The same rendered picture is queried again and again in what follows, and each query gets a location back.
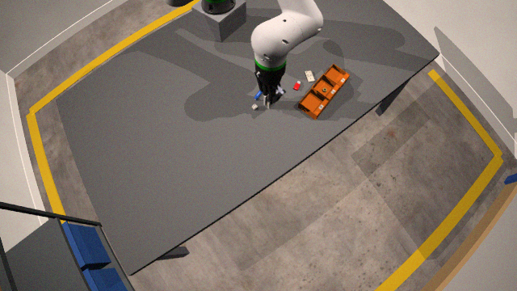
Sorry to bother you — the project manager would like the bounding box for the orange rack of bins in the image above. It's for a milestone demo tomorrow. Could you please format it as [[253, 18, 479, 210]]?
[[298, 64, 350, 120]]

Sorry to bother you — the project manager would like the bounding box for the blue battery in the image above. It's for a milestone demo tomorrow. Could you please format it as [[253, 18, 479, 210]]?
[[254, 91, 263, 100]]

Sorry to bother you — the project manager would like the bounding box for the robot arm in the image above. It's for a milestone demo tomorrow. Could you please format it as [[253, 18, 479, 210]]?
[[201, 0, 323, 81]]

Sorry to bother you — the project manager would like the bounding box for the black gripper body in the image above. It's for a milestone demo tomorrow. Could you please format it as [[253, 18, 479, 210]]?
[[258, 77, 282, 90]]

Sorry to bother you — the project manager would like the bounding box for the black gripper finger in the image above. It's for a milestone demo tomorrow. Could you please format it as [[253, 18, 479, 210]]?
[[267, 85, 286, 109], [254, 71, 268, 105]]

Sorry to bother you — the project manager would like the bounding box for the white domino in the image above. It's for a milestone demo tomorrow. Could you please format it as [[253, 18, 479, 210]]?
[[305, 71, 314, 82]]

